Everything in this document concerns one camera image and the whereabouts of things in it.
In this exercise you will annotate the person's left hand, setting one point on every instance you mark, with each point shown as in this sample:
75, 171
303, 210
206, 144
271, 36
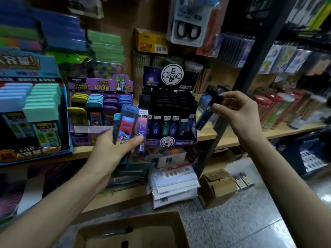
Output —
108, 158

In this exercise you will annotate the person's right hand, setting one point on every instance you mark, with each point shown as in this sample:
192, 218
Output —
242, 116

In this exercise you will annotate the wooden shelf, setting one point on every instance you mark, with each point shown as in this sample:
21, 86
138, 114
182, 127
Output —
207, 134

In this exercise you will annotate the purple display box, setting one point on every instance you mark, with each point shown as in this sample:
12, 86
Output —
98, 84

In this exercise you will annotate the brown cardboard box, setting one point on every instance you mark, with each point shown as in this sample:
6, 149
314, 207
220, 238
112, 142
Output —
165, 224

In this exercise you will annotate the black and white display box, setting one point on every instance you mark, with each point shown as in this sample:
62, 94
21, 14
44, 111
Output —
155, 77

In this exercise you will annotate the blue display box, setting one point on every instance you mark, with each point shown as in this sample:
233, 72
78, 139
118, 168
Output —
20, 64

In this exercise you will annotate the person's right forearm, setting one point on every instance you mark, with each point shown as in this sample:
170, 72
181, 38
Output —
295, 193

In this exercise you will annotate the person's left forearm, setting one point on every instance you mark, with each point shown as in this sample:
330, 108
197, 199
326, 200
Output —
46, 214

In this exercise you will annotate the red cylinder containers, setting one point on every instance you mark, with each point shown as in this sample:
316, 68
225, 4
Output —
279, 108

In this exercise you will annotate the white printed carton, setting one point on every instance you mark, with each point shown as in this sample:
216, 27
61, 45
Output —
170, 160

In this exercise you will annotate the row of dark blue refills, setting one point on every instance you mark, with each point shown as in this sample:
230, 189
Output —
237, 49

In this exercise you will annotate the stack of white packets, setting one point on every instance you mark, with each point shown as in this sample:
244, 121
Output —
173, 186

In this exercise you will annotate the small open brown carton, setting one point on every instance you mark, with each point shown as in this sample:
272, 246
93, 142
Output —
217, 188

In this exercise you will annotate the black plastic basket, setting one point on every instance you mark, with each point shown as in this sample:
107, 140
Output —
305, 160

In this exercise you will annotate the hanging white blister package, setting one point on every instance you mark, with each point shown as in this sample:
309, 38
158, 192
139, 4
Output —
194, 25

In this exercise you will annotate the stack of green packets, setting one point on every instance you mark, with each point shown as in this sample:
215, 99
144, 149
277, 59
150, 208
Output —
106, 46

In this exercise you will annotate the yellow carton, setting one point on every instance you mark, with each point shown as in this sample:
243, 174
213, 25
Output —
151, 41

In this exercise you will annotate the stack of blue packets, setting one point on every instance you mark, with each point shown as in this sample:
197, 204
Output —
57, 28

